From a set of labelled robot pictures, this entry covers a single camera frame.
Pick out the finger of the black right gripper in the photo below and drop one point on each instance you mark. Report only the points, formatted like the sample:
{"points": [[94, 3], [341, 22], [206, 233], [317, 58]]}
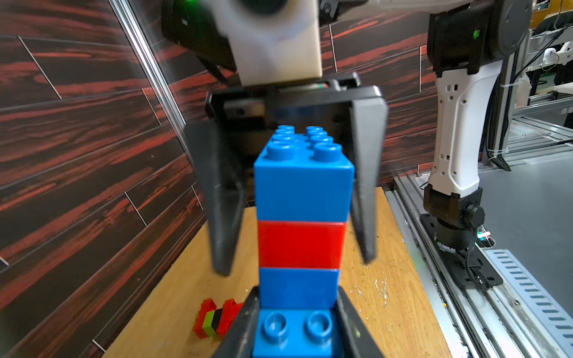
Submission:
{"points": [[369, 120], [221, 180]]}

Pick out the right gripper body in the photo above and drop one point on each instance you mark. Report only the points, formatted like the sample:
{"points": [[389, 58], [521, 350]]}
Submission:
{"points": [[343, 105]]}

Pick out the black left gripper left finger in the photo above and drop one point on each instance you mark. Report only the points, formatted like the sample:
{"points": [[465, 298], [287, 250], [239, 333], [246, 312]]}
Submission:
{"points": [[240, 339]]}

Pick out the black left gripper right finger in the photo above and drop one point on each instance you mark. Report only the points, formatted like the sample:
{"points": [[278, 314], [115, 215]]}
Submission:
{"points": [[357, 341]]}

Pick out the green small lego brick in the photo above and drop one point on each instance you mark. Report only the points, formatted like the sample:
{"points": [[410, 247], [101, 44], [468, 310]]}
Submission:
{"points": [[207, 325]]}

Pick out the long red lego brick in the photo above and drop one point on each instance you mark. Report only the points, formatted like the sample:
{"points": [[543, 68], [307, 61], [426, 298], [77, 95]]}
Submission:
{"points": [[230, 310], [206, 306]]}

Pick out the long blue lego brick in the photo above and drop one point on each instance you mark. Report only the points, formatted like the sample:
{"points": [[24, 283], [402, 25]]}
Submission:
{"points": [[297, 316], [303, 178]]}

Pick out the red small lego brick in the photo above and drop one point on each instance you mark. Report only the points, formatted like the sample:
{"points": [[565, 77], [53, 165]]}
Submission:
{"points": [[301, 245]]}

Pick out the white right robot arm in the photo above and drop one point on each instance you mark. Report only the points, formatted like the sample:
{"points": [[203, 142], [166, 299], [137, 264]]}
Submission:
{"points": [[467, 43]]}

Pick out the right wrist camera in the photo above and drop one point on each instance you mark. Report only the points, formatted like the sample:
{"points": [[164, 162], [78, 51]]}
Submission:
{"points": [[272, 42]]}

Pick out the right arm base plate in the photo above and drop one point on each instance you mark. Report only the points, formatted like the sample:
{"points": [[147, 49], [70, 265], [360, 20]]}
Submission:
{"points": [[480, 275]]}

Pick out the aluminium front rail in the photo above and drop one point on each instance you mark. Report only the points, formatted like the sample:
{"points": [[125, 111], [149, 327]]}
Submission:
{"points": [[487, 305]]}

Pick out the aluminium corner post right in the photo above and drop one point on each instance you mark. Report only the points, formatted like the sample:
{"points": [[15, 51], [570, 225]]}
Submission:
{"points": [[151, 68]]}

